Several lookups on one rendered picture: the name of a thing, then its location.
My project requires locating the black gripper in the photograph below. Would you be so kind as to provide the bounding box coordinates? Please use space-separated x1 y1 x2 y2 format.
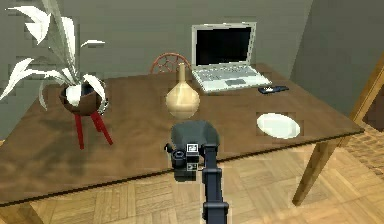
164 142 198 183

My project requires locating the dark grey bowl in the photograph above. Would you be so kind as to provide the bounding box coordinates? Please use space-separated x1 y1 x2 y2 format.
170 120 221 152

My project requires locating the brown wooden table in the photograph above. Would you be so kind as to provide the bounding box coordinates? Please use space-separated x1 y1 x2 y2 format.
0 63 365 224

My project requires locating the tan round vase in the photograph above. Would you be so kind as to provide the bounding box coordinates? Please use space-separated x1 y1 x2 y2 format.
165 62 201 120

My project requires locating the white plate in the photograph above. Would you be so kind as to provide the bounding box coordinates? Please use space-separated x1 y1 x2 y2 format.
255 112 302 140

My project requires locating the white-leaved house plant, brown pot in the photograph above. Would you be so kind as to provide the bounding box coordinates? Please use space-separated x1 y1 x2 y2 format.
0 0 114 150

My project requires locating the black remote control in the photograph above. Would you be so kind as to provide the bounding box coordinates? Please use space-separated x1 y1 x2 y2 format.
257 85 290 95

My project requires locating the silver open laptop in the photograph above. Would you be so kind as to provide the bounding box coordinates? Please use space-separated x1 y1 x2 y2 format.
190 21 273 94

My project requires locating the red-brown wire chair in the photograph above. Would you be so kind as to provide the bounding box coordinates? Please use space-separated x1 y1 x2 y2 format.
149 52 193 75

